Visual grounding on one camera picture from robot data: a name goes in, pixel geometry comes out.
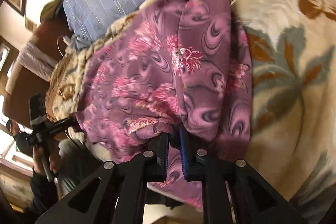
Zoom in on person's left hand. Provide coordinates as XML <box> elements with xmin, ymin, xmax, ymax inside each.
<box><xmin>33</xmin><ymin>142</ymin><xmax>62</xmax><ymax>176</ymax></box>

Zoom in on cream leaf-print blanket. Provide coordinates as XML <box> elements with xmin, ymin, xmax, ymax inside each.
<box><xmin>46</xmin><ymin>0</ymin><xmax>335</xmax><ymax>223</ymax></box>

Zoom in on olive green garment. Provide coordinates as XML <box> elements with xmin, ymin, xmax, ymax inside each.
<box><xmin>40</xmin><ymin>0</ymin><xmax>64</xmax><ymax>23</ymax></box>

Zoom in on purple floral blouse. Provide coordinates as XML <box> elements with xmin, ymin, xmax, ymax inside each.
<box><xmin>75</xmin><ymin>0</ymin><xmax>254</xmax><ymax>212</ymax></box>

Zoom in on white charger with cable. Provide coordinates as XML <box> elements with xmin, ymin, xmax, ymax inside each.
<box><xmin>56</xmin><ymin>35</ymin><xmax>79</xmax><ymax>57</ymax></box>

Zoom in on lilac cloth on headboard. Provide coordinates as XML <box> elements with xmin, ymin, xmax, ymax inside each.
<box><xmin>17</xmin><ymin>42</ymin><xmax>57</xmax><ymax>82</ymax></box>

